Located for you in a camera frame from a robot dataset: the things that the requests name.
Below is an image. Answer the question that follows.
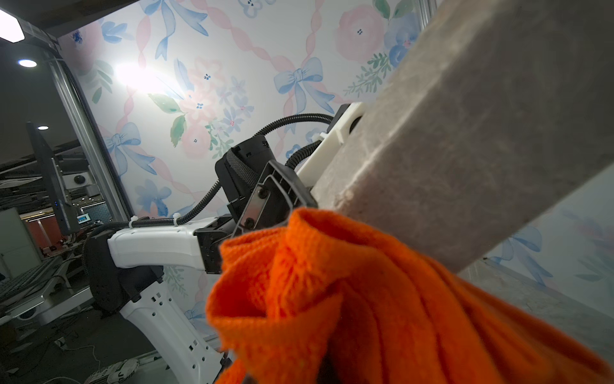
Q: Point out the orange cleaning cloth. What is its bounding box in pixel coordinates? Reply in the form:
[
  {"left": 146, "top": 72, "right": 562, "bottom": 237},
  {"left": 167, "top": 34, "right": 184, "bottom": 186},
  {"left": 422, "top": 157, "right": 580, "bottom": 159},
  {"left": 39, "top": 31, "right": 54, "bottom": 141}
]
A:
[{"left": 206, "top": 208, "right": 613, "bottom": 383}]

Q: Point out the front left aluminium post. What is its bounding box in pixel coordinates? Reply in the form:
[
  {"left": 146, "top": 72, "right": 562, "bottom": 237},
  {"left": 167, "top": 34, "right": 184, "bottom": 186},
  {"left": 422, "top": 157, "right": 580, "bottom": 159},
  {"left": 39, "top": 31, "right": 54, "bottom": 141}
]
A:
[{"left": 49, "top": 58, "right": 132, "bottom": 221}]

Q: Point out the ceiling light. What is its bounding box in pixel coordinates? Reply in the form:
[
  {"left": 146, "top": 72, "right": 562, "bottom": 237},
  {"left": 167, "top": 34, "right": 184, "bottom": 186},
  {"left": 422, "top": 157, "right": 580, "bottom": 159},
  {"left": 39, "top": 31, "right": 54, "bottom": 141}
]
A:
[
  {"left": 18, "top": 59, "right": 38, "bottom": 68},
  {"left": 0, "top": 10, "right": 25, "bottom": 43}
]

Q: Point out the left black corrugated cable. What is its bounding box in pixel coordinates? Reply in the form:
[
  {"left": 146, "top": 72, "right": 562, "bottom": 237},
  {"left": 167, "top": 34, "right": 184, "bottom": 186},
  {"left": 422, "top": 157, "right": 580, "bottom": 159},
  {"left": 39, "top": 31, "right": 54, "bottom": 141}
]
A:
[{"left": 81, "top": 113, "right": 335, "bottom": 251}]

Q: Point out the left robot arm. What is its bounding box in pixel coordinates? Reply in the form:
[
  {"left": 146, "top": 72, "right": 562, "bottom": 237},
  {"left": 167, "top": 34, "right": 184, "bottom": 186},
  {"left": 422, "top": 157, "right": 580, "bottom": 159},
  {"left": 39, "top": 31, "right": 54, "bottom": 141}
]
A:
[{"left": 83, "top": 134, "right": 318, "bottom": 383}]

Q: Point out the grey eyeglass case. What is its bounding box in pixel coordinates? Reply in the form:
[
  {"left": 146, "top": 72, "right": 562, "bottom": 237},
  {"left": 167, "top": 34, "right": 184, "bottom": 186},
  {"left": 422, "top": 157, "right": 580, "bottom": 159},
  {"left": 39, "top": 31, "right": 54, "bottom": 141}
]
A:
[{"left": 313, "top": 1, "right": 613, "bottom": 272}]

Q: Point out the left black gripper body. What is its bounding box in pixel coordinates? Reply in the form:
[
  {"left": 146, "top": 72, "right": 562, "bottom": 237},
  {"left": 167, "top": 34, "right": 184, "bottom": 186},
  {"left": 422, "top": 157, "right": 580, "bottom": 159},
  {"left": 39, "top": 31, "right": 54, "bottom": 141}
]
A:
[{"left": 232, "top": 160, "right": 318, "bottom": 238}]

